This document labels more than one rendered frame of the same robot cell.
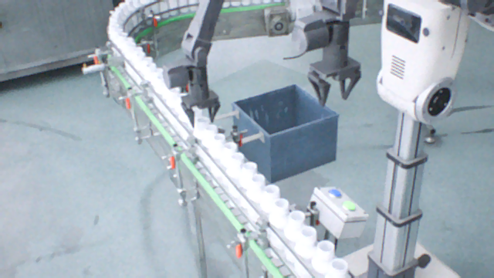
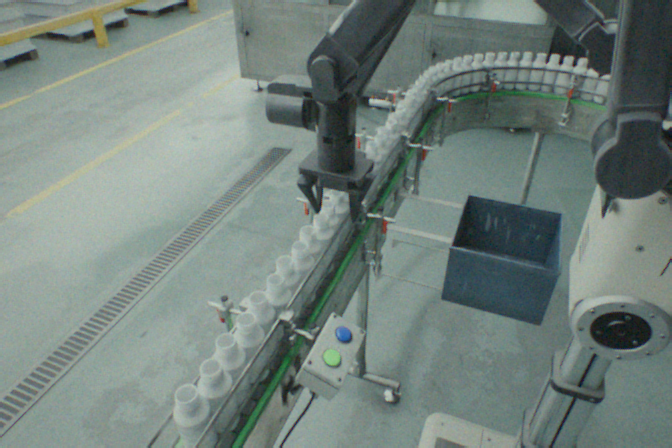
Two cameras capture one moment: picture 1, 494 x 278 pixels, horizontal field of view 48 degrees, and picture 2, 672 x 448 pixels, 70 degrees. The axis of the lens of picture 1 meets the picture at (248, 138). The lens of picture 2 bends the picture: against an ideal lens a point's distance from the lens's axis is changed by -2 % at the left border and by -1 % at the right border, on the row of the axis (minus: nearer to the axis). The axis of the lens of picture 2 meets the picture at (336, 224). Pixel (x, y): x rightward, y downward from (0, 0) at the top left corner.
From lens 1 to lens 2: 1.00 m
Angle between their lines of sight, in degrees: 40
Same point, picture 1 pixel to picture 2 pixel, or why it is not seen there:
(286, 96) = (543, 223)
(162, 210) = (427, 271)
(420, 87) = (587, 289)
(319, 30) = (291, 99)
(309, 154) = (502, 296)
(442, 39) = (640, 233)
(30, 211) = not seen: hidden behind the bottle
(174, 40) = (518, 116)
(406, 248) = not seen: outside the picture
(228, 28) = (588, 127)
